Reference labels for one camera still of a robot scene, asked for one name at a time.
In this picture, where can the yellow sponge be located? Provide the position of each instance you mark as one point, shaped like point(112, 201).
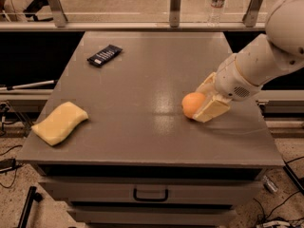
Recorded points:
point(59, 123)

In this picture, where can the black floor bar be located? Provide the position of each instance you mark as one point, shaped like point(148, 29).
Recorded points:
point(32, 196)

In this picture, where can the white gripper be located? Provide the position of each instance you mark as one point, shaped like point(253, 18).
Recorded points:
point(230, 80)

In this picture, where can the metal railing post left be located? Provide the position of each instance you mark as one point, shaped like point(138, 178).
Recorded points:
point(60, 19)

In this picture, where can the dark blue rxbar wrapper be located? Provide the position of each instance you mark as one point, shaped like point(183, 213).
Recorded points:
point(105, 55)

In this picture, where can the orange fruit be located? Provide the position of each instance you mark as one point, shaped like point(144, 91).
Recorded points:
point(191, 103)

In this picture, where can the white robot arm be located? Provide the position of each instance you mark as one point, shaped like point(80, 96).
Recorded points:
point(278, 51)

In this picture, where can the metal railing post middle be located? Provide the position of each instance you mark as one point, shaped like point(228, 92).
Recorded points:
point(174, 13)

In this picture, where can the metal railing post right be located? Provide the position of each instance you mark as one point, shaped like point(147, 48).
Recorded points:
point(250, 17)

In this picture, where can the black power adapter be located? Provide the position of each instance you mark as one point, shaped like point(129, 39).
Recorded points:
point(7, 165)

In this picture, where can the black drawer handle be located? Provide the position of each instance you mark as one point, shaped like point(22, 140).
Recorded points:
point(150, 196)

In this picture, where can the metal railing post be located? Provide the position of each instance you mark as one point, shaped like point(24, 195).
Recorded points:
point(60, 19)
point(174, 13)
point(250, 17)

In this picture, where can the grey metal rod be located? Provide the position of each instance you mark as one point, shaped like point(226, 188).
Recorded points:
point(14, 87)

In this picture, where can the person in background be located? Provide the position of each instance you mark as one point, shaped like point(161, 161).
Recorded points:
point(19, 2)

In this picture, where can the grey cabinet with drawers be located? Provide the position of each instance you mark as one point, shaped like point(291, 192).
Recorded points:
point(136, 136)

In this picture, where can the clear plastic water bottle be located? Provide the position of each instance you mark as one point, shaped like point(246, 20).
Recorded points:
point(216, 12)

